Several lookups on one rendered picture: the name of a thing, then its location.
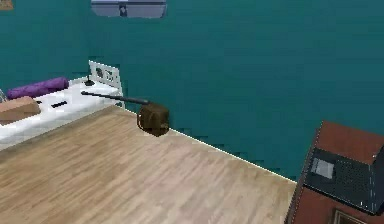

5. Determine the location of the white bed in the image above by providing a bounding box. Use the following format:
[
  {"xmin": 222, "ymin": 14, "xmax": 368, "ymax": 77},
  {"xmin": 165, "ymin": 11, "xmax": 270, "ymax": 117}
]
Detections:
[{"xmin": 0, "ymin": 60, "xmax": 126, "ymax": 152}]

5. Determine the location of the red-brown wooden desk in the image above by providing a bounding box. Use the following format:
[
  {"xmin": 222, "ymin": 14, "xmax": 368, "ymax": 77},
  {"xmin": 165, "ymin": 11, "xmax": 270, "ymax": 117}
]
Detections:
[{"xmin": 284, "ymin": 120, "xmax": 384, "ymax": 224}]

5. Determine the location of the black desk lamp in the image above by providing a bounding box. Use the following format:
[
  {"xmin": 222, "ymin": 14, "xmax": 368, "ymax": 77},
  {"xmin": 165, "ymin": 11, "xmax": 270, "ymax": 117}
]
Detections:
[{"xmin": 84, "ymin": 63, "xmax": 96, "ymax": 87}]

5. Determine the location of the black baseball bat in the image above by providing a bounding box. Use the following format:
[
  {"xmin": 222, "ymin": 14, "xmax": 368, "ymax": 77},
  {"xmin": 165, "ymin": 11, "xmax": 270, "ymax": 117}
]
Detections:
[{"xmin": 80, "ymin": 90, "xmax": 151, "ymax": 105}]

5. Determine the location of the grey framed window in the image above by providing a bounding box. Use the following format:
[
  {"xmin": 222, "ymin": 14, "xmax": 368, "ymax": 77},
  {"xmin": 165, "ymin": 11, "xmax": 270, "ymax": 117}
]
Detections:
[{"xmin": 90, "ymin": 0, "xmax": 168, "ymax": 19}]

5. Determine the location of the black laptop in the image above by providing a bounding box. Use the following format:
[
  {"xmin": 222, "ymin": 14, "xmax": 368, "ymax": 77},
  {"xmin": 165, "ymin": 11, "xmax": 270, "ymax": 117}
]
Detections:
[{"xmin": 302, "ymin": 146, "xmax": 384, "ymax": 216}]

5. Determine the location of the purple pillow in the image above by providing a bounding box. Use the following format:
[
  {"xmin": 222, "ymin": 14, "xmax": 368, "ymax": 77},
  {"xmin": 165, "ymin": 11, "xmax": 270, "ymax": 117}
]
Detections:
[{"xmin": 6, "ymin": 77, "xmax": 70, "ymax": 100}]

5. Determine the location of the brown cardboard box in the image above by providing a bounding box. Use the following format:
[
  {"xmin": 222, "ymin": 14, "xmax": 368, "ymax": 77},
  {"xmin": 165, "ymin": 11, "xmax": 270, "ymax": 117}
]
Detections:
[{"xmin": 0, "ymin": 96, "xmax": 42, "ymax": 124}]

